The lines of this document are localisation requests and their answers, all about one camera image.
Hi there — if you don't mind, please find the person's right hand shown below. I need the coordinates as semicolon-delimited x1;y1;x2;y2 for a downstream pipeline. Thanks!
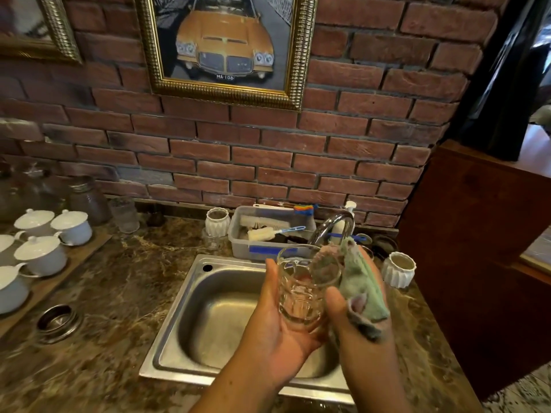
324;248;399;383

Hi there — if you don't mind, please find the person's left hand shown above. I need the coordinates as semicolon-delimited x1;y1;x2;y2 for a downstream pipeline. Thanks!
234;258;331;388

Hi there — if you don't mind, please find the clear faceted drinking glass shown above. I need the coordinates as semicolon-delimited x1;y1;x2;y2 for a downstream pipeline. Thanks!
276;244;343;332

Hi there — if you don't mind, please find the green and pink cleaning cloth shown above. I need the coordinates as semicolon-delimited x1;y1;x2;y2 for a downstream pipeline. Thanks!
311;237;391;343

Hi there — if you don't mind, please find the person's right forearm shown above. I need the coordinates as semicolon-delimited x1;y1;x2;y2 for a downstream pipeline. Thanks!
344;369;415;413

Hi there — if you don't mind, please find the person's left forearm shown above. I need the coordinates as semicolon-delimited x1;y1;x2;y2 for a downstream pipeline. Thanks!
189;360;280;413

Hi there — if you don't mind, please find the grey plastic tub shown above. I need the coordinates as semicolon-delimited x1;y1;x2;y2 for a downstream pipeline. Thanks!
228;205;317;260

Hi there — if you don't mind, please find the stainless steel sink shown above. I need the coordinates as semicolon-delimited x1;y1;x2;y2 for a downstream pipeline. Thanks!
139;254;356;405

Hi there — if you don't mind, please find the white ribbed ceramic cup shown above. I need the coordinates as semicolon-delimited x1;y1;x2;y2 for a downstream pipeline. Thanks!
204;207;231;238
381;252;417;290

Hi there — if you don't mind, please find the small clear glass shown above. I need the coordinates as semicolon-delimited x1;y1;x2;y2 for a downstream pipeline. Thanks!
201;228;222;253

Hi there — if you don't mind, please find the chrome curved faucet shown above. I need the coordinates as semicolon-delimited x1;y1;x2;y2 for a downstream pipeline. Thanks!
306;212;356;250

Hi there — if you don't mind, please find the rainbow coloured brush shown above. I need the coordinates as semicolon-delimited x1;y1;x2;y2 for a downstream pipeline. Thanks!
254;203;319;217

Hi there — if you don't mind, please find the white pump soap dispenser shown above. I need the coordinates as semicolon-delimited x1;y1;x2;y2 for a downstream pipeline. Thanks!
331;200;358;246

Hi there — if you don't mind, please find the small dark glass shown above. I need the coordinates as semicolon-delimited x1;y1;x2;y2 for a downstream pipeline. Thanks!
145;204;166;228

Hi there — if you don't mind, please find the dark wooden cabinet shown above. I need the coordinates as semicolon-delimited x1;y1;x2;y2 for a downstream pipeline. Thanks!
397;139;551;402

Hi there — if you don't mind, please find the clear textured tumbler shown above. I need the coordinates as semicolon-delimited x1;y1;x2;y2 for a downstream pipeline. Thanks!
108;198;140;234

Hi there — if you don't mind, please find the glass jar with metal lid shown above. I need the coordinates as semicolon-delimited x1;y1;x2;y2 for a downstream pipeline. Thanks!
68;176;111;226

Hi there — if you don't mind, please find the wooden tray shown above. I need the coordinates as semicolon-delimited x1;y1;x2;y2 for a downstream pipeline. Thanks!
0;228;112;338

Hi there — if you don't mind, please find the round metal drain strainer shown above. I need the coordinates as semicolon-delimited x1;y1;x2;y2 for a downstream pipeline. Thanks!
34;303;84;345

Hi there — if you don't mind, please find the gold framed car picture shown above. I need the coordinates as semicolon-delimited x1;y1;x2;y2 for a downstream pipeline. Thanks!
133;0;319;111

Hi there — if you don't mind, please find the clear glass carafe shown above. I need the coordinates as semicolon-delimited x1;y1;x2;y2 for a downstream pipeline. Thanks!
0;161;65;223

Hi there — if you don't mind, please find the black curtain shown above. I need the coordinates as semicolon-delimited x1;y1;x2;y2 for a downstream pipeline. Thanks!
445;0;551;162

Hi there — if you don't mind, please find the white bottle brush blue handle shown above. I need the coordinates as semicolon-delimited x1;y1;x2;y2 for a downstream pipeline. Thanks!
247;226;306;242

